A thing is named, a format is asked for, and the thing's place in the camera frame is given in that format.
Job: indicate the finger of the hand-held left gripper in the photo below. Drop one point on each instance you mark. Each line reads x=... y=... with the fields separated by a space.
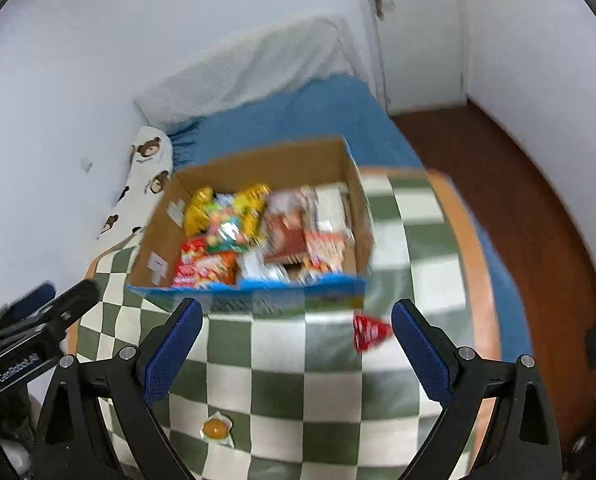
x=75 y=300
x=32 y=302

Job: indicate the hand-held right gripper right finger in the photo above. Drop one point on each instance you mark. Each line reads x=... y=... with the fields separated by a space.
x=423 y=355

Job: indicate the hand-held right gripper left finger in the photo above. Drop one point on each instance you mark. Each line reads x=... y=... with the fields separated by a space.
x=172 y=350

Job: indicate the small red snack packet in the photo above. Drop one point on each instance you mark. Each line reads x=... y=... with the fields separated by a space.
x=370 y=332

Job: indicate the silver grey snack packet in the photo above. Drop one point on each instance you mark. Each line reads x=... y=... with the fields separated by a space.
x=260 y=267

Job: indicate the yellow snack packet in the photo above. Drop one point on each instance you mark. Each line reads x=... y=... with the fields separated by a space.
x=197 y=210

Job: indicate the cardboard box with blue print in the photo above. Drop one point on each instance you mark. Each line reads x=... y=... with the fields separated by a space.
x=278 y=165

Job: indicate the round brown snack clear wrapper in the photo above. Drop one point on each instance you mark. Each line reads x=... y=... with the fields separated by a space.
x=215 y=428

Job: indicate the orange red snack packet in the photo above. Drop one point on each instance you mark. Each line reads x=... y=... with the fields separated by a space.
x=202 y=265

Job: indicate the green white checkered cloth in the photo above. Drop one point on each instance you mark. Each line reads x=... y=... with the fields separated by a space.
x=278 y=390

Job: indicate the red white snack packet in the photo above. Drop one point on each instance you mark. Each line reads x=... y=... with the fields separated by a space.
x=328 y=252

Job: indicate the colourful candy bag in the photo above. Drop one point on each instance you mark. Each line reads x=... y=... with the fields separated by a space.
x=235 y=220

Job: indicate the bear print pillow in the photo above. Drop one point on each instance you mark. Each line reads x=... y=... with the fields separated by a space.
x=147 y=160

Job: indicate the brown snack packet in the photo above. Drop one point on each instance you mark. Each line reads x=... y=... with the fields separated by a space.
x=288 y=230

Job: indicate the white printed snack packet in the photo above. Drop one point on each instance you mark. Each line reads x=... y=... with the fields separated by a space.
x=330 y=207

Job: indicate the blue bed sheet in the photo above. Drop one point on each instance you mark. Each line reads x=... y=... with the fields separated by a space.
x=303 y=115

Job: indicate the white pillow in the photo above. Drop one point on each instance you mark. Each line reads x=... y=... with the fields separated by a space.
x=258 y=65

